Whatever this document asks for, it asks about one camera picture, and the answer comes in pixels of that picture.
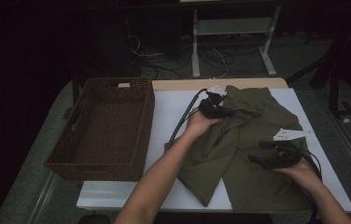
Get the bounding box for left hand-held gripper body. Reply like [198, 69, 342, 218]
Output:
[198, 85, 228, 119]

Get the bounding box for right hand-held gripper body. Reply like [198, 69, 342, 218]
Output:
[265, 128, 314, 171]

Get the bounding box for olive green shirt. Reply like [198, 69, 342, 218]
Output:
[163, 84, 316, 213]

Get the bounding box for brown woven basket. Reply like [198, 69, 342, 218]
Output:
[44, 77, 156, 183]

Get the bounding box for person's left hand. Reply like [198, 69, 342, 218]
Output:
[184, 106, 223, 142]

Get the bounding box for person's right hand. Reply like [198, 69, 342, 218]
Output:
[271, 157, 322, 194]

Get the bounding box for white metal stand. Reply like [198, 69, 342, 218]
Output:
[191, 4, 282, 78]

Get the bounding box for black metal stand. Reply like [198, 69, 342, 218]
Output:
[287, 8, 351, 119]

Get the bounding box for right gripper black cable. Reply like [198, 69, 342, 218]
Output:
[301, 148, 323, 224]

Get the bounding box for tangle of floor cables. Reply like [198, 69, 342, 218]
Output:
[126, 34, 237, 80]

